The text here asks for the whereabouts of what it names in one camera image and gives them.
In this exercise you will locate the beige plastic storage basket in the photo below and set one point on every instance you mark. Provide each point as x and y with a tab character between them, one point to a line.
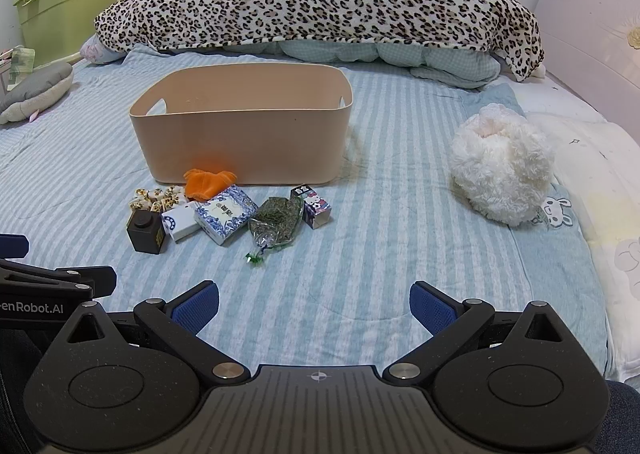
240	143

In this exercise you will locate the green patterned packet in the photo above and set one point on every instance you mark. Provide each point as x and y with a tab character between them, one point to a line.
22	63

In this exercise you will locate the person's right leg in jeans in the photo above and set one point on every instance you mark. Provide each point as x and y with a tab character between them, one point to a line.
622	419

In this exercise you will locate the pale pink board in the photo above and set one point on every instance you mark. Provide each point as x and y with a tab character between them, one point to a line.
585	43

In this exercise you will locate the blue white porcelain pattern box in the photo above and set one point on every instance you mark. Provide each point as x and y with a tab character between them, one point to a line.
225	214

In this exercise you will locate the grey whale plush toy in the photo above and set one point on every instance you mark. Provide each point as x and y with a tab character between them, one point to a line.
35	88

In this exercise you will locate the white flower print pillow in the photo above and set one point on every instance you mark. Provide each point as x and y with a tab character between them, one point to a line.
605	184

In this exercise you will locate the light blue checked quilt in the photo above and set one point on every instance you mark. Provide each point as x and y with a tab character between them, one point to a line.
440	66

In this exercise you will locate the small white box blue emblem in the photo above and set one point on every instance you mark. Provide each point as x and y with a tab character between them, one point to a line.
180	224

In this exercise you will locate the small black box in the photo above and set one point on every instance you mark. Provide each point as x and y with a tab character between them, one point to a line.
145	234

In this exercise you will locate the blue striped bed sheet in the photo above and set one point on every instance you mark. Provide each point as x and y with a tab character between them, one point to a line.
350	259

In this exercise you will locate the orange plush glove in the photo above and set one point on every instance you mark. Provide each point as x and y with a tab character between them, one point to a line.
205	186

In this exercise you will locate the green plastic storage box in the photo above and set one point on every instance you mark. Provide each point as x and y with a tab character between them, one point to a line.
75	3

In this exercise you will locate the leopard print fabric pouch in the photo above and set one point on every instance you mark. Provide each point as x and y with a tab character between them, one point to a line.
155	198

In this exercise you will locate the blue rabbit print cloth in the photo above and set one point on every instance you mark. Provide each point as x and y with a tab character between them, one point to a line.
565	274

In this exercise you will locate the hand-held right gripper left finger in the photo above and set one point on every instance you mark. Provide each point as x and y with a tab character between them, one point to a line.
195	309

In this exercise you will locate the pale floral pillow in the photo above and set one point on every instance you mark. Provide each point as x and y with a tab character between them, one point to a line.
97	51

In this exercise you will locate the white fluffy plush toy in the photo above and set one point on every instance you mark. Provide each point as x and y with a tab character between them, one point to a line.
500	168

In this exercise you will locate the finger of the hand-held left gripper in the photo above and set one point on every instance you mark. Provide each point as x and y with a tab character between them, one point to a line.
15	246
100	278

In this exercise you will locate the small cartoon print box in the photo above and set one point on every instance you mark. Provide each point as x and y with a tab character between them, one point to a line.
317	209

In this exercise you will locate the clear bag of dried herbs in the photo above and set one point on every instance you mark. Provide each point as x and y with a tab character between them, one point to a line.
277	221

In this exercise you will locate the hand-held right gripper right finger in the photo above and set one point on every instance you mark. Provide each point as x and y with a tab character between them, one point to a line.
432	309

